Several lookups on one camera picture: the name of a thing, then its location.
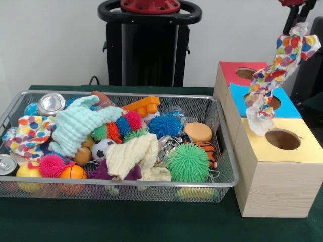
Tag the cream yellow cloth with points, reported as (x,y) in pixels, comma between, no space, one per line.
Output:
(128,154)

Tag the white patterned cloth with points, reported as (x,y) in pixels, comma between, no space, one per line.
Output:
(275,70)

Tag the orange plastic toy brick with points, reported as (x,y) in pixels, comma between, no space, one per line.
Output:
(144,106)

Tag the dark green tablecloth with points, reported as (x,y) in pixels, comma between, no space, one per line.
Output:
(126,222)

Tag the mint green cloth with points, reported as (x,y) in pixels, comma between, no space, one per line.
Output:
(75,128)

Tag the black upright panel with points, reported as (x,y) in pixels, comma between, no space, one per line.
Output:
(313,80)

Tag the silver drink can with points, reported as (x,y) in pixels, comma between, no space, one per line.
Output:
(50,103)

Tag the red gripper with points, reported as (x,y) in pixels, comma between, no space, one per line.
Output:
(298,2)

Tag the polka-dot cloth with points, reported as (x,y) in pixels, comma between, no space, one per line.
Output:
(33,132)

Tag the wooden box with three holes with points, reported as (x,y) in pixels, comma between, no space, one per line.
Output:
(277,186)

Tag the pink spiky ball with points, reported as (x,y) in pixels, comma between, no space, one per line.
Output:
(51,166)

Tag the tan round wooden block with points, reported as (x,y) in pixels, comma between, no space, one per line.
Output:
(198,132)

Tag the small orange basketball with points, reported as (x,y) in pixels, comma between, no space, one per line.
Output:
(73,174)

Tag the blue spiky ball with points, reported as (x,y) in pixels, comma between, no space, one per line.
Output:
(165,126)

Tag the green spiky ball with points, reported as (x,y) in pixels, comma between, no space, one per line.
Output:
(188,162)

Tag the small soccer ball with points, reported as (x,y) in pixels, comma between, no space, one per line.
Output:
(102,149)

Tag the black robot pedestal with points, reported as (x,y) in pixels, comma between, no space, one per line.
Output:
(146,50)

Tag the clear mesh bin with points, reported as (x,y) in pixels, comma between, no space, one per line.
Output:
(224,146)

